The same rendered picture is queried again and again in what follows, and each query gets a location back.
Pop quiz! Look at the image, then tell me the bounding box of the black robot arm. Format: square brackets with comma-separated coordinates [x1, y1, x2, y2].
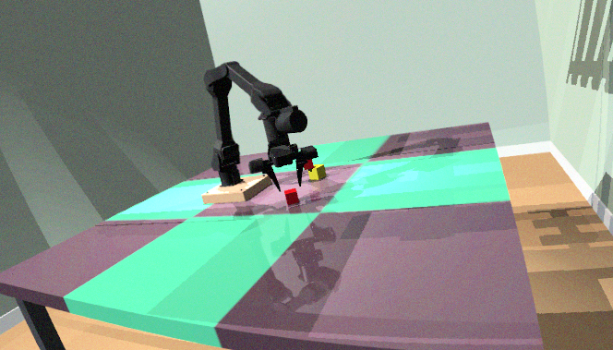
[204, 61, 307, 187]

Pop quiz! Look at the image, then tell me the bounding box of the red cube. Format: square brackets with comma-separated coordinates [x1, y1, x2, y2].
[304, 159, 314, 170]
[284, 188, 299, 205]

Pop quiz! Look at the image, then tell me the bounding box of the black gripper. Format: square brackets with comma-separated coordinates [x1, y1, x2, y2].
[248, 133, 318, 192]

